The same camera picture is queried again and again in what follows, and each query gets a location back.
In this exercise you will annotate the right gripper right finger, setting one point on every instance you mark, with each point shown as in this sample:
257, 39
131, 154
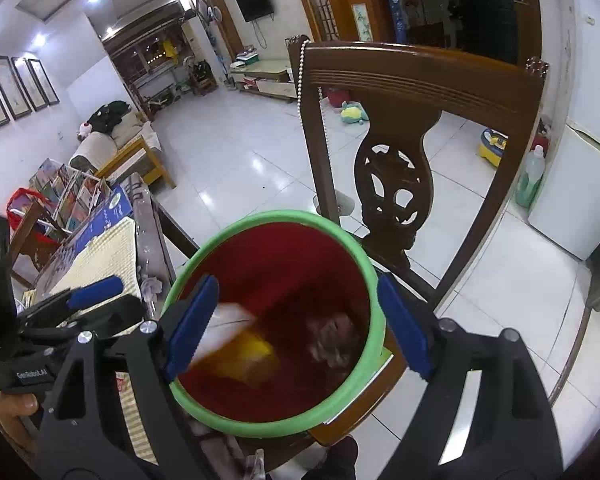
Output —
512, 434

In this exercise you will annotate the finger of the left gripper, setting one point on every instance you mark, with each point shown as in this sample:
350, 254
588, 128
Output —
106, 321
94, 293

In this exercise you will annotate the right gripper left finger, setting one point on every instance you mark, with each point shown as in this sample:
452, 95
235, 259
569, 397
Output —
83, 433

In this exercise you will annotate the blue printed board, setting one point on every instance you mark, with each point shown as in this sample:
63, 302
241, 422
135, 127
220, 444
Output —
106, 215

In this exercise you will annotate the magazine rack with books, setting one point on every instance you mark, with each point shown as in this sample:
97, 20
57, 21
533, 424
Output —
71, 194

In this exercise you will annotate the red bag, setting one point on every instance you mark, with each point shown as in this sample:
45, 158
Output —
19, 204

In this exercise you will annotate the wooden sofa with cushions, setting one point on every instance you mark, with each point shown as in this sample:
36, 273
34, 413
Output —
132, 147

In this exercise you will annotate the red bin green rim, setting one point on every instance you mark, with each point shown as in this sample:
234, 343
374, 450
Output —
312, 334

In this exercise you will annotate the white refrigerator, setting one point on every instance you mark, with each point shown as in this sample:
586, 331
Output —
567, 207

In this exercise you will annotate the green detergent bottle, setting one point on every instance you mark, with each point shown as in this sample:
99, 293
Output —
530, 176

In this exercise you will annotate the yellow toy potty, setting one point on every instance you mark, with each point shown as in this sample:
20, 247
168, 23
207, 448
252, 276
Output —
492, 146

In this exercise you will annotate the low tv cabinet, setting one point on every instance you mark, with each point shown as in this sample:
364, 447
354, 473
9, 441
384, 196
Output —
272, 78

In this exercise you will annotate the green plush toy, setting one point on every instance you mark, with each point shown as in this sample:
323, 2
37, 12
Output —
353, 113

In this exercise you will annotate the dark wooden carved chair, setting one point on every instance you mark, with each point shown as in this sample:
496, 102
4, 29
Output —
405, 90

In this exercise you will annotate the wooden chair near wall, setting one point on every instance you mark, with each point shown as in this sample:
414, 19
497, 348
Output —
23, 242

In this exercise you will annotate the wall mounted television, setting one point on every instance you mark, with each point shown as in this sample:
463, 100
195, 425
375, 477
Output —
253, 10

